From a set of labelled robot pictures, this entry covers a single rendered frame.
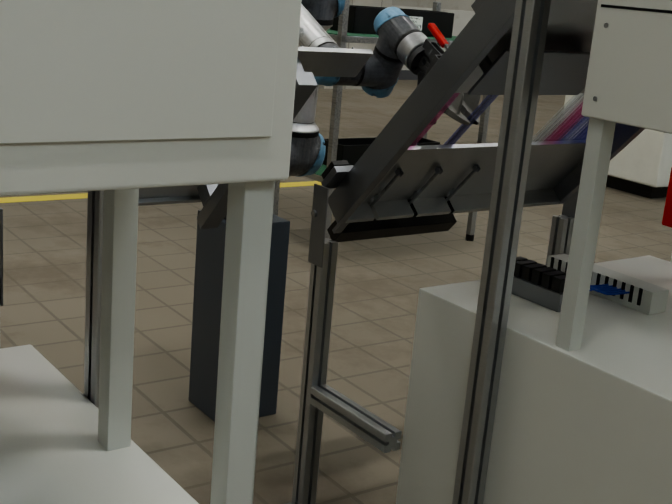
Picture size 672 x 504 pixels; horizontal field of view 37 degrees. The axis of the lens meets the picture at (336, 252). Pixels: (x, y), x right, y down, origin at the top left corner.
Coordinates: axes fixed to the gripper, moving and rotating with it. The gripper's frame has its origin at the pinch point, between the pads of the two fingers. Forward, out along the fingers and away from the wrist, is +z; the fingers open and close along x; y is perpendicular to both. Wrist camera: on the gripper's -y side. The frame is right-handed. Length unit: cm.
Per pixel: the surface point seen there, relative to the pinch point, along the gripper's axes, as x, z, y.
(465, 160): 6.4, -1.0, -11.1
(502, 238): -25.1, 38.9, 6.3
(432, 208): 5.4, -1.9, -25.6
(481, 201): 21.0, -2.6, -25.4
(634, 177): 382, -175, -184
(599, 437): -21, 72, -7
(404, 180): -6.5, -2.7, -17.4
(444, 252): 166, -113, -164
